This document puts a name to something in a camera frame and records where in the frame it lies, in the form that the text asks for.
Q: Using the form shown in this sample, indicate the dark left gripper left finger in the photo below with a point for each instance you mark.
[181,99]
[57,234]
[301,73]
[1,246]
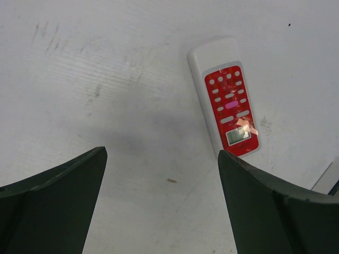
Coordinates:
[51,212]

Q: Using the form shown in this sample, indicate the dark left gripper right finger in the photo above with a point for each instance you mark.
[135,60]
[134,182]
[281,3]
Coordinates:
[270,215]

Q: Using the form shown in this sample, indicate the white remote with red keypad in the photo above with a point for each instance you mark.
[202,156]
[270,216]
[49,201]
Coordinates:
[221,85]

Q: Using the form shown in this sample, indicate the slim white remote with display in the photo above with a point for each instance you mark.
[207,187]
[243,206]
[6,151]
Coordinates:
[328,182]

